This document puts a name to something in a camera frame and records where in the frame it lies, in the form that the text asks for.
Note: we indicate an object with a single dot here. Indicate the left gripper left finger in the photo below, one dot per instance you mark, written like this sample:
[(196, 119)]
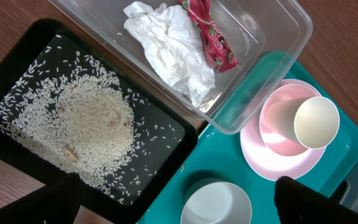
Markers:
[(57, 203)]

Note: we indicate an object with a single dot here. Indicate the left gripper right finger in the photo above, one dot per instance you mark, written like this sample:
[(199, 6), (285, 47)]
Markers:
[(297, 203)]

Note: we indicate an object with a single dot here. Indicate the small pink plate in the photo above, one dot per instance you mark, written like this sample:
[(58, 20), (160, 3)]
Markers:
[(274, 141)]

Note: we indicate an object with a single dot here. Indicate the grey bowl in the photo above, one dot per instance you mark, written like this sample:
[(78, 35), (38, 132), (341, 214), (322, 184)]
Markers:
[(213, 201)]

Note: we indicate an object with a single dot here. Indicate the white cup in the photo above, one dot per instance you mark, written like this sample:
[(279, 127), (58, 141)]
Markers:
[(312, 122)]

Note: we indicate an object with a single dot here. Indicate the white rice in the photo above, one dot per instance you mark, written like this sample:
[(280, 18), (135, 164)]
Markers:
[(81, 121)]

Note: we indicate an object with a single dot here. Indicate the red snack wrapper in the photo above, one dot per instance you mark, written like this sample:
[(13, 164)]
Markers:
[(216, 50)]

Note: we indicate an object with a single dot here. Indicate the white napkin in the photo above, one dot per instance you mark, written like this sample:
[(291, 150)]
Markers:
[(172, 46)]

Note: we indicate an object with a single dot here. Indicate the large pink plate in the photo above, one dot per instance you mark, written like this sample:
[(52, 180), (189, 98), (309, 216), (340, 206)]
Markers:
[(269, 164)]

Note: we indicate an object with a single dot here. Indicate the teal plastic serving tray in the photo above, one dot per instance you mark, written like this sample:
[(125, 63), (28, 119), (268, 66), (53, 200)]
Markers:
[(220, 155)]

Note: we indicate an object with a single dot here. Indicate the black plastic tray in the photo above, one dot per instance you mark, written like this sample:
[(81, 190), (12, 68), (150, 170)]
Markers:
[(166, 138)]

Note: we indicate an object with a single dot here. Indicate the clear plastic storage bin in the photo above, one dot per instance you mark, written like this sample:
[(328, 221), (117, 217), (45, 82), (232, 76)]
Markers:
[(266, 38)]

